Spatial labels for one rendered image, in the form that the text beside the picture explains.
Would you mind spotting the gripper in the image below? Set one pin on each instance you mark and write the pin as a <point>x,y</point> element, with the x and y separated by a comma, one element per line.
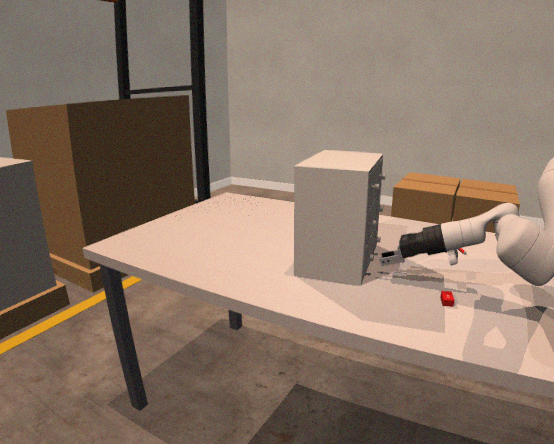
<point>446,237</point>

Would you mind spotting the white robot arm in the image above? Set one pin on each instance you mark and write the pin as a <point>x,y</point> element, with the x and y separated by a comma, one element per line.
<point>522,245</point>

